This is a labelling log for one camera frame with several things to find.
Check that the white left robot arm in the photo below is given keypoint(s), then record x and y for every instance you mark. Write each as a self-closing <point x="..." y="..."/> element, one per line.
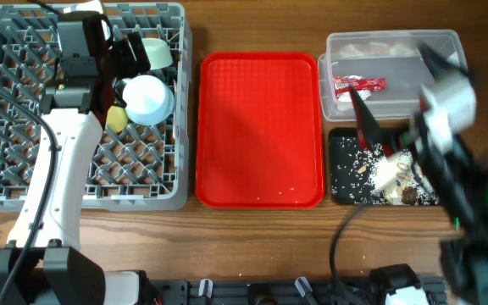
<point x="41" y="262"/>

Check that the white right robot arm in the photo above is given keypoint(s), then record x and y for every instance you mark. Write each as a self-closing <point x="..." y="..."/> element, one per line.
<point x="461" y="184"/>

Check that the white napkin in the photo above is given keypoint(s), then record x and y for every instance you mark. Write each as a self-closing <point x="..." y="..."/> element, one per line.
<point x="344" y="101"/>

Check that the red ketchup packet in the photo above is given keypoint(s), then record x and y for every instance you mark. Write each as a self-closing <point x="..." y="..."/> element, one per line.
<point x="342" y="84"/>

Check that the clear plastic bin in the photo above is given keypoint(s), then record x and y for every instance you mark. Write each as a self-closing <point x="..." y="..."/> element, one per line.
<point x="390" y="54"/>

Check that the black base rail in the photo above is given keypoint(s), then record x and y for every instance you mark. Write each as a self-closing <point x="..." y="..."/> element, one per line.
<point x="248" y="292"/>

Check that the grey dishwasher rack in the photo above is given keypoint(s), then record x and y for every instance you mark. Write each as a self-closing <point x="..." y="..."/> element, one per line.
<point x="138" y="168"/>

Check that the rice and meat leftovers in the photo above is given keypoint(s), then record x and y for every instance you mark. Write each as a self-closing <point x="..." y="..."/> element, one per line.
<point x="392" y="178"/>

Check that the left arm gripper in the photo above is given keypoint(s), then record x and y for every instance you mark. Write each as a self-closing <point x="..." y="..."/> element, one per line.
<point x="130" y="67"/>

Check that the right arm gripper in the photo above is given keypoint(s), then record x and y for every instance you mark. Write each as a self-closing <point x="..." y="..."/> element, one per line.
<point x="435" y="63"/>

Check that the black waste tray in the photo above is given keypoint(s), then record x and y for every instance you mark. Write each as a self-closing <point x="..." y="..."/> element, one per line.
<point x="345" y="169"/>

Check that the green bowl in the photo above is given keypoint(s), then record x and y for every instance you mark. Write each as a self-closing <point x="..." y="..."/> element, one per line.
<point x="158" y="53"/>

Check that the red plastic tray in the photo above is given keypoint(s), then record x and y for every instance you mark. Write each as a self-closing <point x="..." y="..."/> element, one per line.
<point x="259" y="131"/>

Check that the yellow plastic cup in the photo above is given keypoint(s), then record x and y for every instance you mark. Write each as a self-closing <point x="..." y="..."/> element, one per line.
<point x="117" y="119"/>

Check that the light blue bowl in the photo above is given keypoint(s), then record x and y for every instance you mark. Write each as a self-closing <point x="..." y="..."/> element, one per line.
<point x="149" y="101"/>

